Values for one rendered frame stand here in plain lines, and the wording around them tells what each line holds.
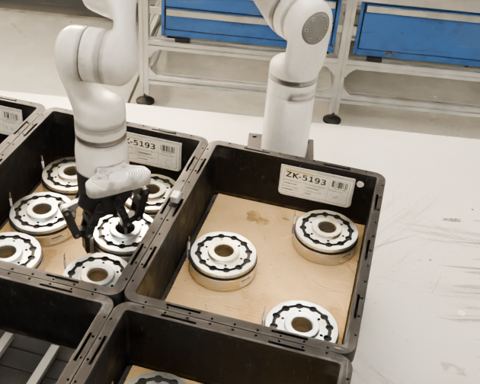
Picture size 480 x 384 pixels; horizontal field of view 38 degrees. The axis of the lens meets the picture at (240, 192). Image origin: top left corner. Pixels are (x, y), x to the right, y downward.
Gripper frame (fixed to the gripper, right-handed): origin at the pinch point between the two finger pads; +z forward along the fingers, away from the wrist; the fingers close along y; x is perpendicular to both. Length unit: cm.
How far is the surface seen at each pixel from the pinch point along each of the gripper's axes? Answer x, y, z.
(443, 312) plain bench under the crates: 26, -51, 15
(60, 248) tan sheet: -3.6, 6.3, 2.3
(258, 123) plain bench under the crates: -42, -54, 15
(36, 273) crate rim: 10.8, 13.5, -7.7
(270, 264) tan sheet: 13.6, -21.6, 2.2
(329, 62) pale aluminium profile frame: -129, -146, 57
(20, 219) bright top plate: -9.4, 10.5, -0.8
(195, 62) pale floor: -199, -120, 85
